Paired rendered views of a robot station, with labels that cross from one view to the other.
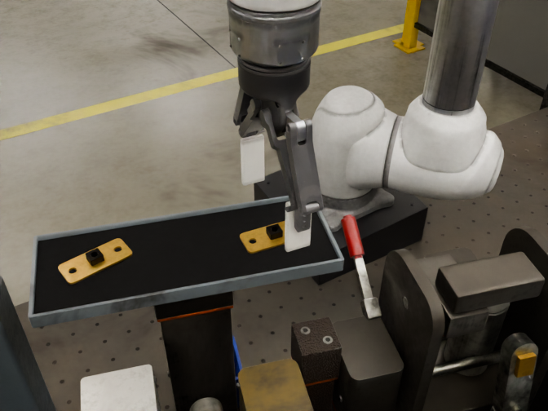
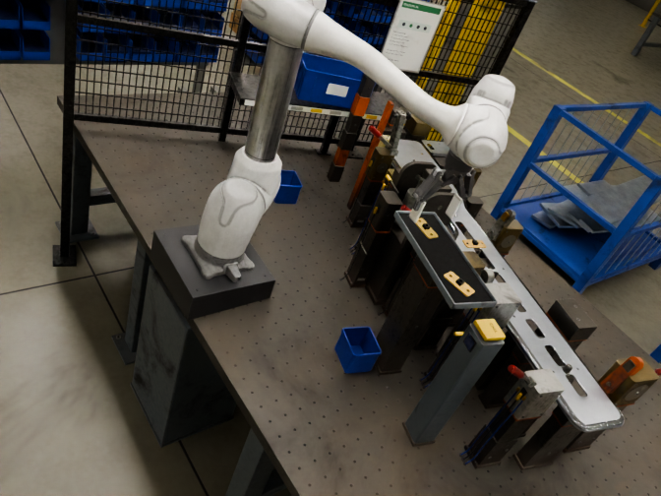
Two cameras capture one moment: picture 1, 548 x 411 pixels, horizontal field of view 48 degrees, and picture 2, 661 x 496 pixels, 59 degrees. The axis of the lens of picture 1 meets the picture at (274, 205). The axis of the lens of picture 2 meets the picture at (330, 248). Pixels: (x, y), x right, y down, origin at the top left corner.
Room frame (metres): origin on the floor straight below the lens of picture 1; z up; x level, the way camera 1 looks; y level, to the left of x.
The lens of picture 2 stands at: (1.26, 1.28, 2.05)
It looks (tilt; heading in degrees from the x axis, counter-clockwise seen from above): 37 degrees down; 251
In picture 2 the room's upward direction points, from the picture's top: 22 degrees clockwise
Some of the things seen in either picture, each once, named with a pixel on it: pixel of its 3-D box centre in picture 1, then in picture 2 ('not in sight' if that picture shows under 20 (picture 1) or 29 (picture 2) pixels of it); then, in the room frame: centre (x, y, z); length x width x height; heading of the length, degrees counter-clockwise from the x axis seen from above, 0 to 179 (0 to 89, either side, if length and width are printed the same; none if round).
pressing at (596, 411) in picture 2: not in sight; (478, 249); (0.27, -0.18, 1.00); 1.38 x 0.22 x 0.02; 104
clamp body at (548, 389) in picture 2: not in sight; (507, 421); (0.31, 0.42, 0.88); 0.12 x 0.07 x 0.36; 14
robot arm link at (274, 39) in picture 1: (274, 25); not in sight; (0.58, 0.00, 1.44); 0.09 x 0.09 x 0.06
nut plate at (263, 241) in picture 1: (274, 232); (426, 226); (0.58, 0.00, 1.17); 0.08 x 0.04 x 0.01; 114
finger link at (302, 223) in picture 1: (306, 216); not in sight; (0.50, -0.03, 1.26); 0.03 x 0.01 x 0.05; 24
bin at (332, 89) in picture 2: not in sight; (332, 82); (0.74, -1.01, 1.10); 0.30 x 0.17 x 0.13; 7
